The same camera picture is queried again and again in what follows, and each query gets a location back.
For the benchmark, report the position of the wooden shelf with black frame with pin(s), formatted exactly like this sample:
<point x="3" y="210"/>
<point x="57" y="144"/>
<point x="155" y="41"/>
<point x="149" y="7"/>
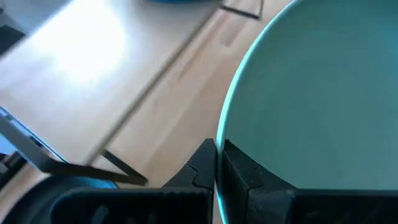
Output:
<point x="77" y="77"/>

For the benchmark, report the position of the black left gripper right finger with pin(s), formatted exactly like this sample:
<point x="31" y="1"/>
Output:
<point x="264" y="205"/>

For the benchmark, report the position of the light green plate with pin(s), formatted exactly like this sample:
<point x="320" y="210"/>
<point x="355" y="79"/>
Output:
<point x="311" y="93"/>

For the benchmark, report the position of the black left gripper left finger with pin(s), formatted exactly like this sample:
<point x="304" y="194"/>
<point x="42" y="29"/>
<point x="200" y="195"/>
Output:
<point x="174" y="205"/>

